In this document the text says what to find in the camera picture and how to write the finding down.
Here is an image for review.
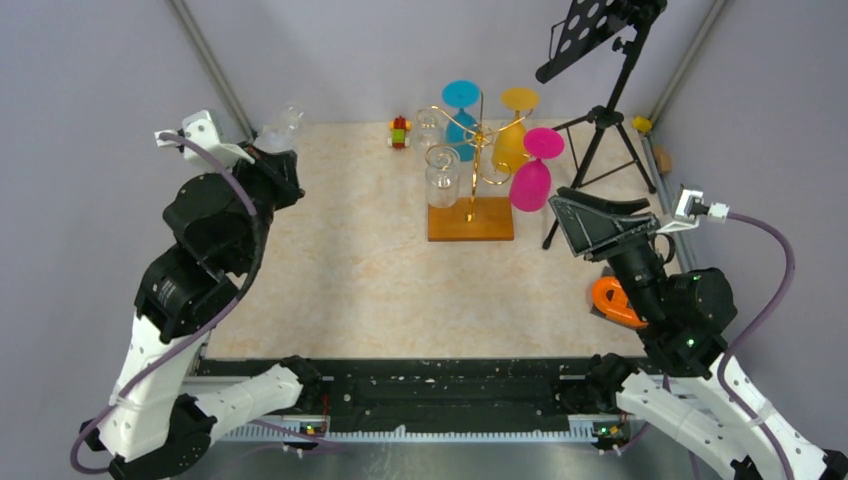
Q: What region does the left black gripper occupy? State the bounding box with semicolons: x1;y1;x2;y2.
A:
218;137;309;270

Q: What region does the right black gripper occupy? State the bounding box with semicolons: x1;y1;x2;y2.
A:
546;186;665;321

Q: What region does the clear wine glass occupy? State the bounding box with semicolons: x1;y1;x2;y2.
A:
253;103;308;154

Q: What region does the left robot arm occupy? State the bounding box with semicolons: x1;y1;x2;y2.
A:
80;147;321;479

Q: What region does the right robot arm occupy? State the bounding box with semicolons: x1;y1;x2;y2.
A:
549;187;847;479

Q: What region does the magenta wine glass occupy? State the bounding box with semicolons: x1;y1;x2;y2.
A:
508;127;565;212

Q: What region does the yellow wine glass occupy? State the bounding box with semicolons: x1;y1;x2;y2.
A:
492;87;539;175

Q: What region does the blue wine glass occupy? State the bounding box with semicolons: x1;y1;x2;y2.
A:
442;80;480;162

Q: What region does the orange tape dispenser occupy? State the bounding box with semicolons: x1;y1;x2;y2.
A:
589;276;648;330

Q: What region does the yellow corner clamp right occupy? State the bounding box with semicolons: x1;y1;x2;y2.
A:
632;116;653;135

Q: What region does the colourful toy car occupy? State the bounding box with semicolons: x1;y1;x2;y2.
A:
387;115;412;149

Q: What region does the clear hanging glass back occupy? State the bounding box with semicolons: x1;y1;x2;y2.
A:
414;108;442;153

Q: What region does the clear hanging glass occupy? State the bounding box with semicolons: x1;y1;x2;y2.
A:
414;108;442;153
425;146;460;208

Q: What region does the clear hanging glass front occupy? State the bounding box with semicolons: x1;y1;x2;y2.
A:
425;146;460;208

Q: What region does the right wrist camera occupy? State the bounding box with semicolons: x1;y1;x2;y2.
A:
657;187;730;234

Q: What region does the gold wire glass rack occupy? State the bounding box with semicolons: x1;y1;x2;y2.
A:
424;88;515;242

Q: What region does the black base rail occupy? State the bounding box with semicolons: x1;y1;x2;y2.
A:
192;356;677;439

